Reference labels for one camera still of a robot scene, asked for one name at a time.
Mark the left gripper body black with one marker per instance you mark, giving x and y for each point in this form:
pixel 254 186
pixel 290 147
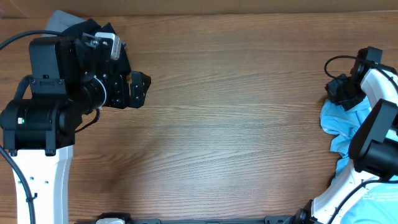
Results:
pixel 113 86

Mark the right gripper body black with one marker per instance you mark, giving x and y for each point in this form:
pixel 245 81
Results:
pixel 346 91

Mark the light blue printed t-shirt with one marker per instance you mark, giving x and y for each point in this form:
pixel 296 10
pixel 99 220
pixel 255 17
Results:
pixel 379 205

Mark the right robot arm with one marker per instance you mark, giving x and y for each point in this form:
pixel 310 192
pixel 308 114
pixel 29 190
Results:
pixel 372 151

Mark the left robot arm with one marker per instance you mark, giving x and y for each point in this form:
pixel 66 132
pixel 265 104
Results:
pixel 71 76

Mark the folded black garment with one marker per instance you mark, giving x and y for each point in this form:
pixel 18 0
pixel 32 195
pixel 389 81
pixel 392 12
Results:
pixel 88 29

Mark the folded grey garment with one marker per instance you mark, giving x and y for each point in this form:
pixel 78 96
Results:
pixel 60 20

